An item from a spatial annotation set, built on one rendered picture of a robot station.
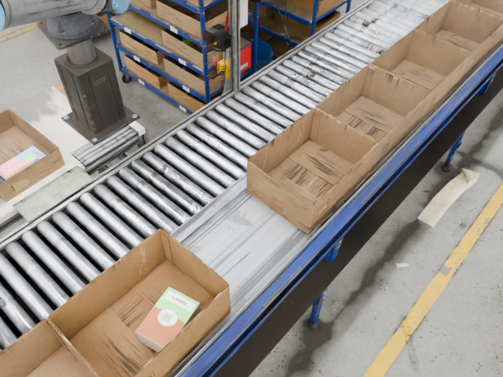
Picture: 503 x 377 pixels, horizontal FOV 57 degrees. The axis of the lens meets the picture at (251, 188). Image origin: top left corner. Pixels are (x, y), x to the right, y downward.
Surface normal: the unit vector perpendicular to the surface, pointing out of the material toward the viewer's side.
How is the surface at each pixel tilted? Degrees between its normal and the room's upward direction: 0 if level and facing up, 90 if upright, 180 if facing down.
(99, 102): 90
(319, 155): 0
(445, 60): 89
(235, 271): 0
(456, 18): 89
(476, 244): 0
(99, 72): 90
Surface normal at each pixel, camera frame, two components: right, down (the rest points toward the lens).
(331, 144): -0.67, 0.55
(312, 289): 0.02, -0.65
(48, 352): 0.74, 0.51
